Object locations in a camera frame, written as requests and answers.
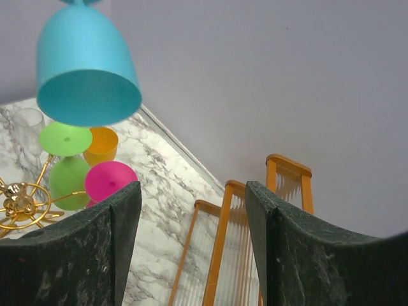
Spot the pink plastic wine glass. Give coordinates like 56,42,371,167
85,161,138,203

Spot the clear champagne flute back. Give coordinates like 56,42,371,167
12,108,45,180

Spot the green plastic wine glass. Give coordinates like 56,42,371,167
39,122,92,211

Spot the orange plastic wine glass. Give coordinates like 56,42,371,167
83,127,119,167

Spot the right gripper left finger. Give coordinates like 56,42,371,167
1,182,142,305

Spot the blue plastic wine glass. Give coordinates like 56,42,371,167
36,1,142,127

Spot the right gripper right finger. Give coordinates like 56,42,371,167
245,181,407,305

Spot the wooden dish rack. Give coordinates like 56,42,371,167
167,153,313,306

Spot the gold wire wine glass rack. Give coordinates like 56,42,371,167
1,155,84,238

